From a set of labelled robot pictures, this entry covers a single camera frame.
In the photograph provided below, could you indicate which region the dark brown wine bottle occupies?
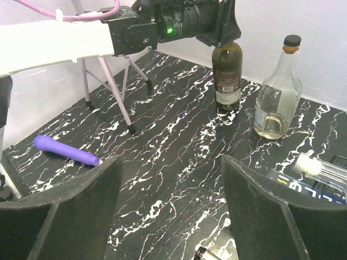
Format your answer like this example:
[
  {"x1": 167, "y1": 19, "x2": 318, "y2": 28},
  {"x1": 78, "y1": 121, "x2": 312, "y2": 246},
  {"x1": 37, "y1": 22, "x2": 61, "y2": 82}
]
[{"x1": 212, "y1": 41, "x2": 243, "y2": 111}]

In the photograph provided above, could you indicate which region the green wine bottle silver neck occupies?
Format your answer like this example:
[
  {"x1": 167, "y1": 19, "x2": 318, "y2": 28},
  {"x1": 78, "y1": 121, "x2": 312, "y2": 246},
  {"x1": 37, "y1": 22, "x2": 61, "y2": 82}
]
[{"x1": 193, "y1": 238, "x2": 239, "y2": 260}]

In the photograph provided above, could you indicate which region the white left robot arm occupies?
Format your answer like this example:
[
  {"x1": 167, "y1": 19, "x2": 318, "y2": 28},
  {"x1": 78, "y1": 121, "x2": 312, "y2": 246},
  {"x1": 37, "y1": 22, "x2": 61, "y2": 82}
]
[{"x1": 1, "y1": 1, "x2": 241, "y2": 126}]

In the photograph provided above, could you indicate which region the purple marker pen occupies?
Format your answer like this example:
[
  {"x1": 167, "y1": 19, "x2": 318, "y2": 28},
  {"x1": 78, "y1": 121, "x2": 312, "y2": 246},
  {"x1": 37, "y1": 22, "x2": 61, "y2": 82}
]
[{"x1": 34, "y1": 135, "x2": 100, "y2": 166}]

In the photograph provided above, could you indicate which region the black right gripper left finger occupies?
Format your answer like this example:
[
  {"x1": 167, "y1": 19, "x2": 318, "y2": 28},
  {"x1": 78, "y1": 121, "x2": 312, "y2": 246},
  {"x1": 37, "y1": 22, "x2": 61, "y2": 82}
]
[{"x1": 1, "y1": 156, "x2": 123, "y2": 259}]

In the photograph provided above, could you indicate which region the blue clear tall bottle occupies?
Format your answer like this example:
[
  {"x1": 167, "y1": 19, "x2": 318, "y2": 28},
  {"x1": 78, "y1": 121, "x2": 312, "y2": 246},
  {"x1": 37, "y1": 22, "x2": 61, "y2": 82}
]
[{"x1": 267, "y1": 153, "x2": 346, "y2": 204}]

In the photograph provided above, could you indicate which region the lilac music stand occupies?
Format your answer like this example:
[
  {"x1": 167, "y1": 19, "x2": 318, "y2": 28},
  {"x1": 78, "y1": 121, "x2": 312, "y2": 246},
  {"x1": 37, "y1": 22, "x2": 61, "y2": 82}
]
[{"x1": 72, "y1": 0, "x2": 154, "y2": 135}]

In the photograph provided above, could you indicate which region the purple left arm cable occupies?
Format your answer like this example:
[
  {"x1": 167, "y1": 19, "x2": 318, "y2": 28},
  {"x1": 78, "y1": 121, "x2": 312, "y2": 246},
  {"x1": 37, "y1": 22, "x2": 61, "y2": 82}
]
[{"x1": 13, "y1": 0, "x2": 121, "y2": 22}]

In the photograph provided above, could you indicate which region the clear bottle black cork cap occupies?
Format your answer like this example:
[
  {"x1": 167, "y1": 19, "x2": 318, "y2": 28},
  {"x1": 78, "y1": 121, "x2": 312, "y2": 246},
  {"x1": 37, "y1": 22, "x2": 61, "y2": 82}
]
[{"x1": 254, "y1": 35, "x2": 303, "y2": 140}]

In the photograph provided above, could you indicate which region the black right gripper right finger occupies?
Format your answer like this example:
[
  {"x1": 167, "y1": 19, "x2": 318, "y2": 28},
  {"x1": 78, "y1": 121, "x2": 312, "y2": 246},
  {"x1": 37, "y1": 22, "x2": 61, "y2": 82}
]
[{"x1": 221, "y1": 155, "x2": 346, "y2": 259}]

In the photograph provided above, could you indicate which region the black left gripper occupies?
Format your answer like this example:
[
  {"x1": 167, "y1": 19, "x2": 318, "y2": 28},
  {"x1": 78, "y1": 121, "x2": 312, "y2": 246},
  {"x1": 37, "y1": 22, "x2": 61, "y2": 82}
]
[{"x1": 185, "y1": 1, "x2": 241, "y2": 48}]

